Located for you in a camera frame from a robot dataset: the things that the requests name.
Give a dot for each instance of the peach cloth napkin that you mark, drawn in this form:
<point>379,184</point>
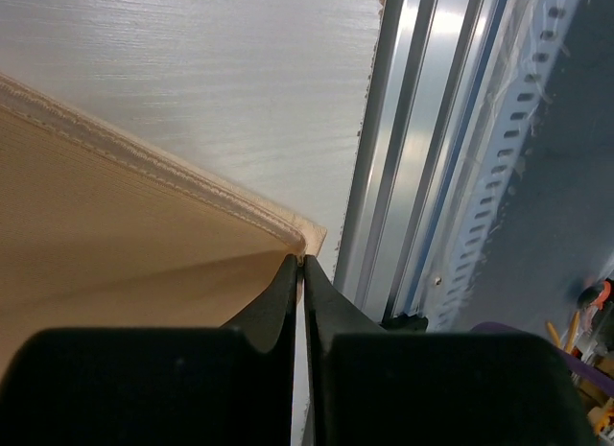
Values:
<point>99,229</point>

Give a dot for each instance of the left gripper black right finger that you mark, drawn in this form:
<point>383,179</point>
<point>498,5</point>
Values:
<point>371,386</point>

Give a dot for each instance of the perforated cable tray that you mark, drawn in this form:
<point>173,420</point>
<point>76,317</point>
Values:
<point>509,87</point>

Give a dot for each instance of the aluminium front rail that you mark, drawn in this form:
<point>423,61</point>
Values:
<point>429,57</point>

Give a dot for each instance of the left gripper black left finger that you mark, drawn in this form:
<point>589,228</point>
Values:
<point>231,385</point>

